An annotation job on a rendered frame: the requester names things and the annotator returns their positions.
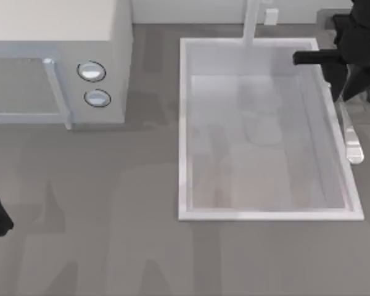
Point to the small white box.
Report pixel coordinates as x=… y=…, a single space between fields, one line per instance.
x=271 y=16

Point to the tall white tap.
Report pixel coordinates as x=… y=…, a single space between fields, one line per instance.
x=250 y=27

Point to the shiny silver metal bar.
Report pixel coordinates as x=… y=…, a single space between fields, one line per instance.
x=351 y=138

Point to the white sink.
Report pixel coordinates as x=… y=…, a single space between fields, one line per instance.
x=265 y=154

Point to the pale microwave oven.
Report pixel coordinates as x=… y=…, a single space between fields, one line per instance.
x=117 y=77

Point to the small round microwave knob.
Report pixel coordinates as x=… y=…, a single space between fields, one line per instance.
x=97 y=98

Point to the large round microwave knob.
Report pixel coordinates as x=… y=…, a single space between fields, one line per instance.
x=91 y=71

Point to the microwave oven glass door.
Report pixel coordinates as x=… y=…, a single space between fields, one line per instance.
x=18 y=86

